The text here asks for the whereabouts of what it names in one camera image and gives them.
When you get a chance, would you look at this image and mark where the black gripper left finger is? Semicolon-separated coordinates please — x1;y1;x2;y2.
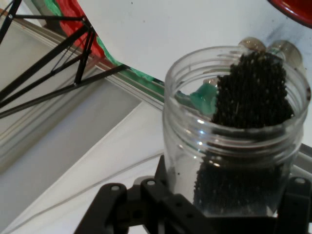
73;155;220;234

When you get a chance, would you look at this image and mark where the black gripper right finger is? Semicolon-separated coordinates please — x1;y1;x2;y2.
277;175;312;234

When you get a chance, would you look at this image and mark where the clear plastic jar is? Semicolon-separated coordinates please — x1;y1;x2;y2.
162;45;312;217

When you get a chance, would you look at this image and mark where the black seeds pile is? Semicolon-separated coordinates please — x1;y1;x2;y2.
192;51;295;210

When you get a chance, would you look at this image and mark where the red and green foam mat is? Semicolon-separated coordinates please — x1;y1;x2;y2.
45;0;165;86

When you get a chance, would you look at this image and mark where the black tripod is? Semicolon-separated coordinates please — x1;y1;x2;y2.
0;0;132;120

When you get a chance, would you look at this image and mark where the red bowl with black rim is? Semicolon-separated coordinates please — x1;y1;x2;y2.
267;0;312;25

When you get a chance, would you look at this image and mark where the aluminium rail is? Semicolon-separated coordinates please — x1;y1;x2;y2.
0;8;166;110

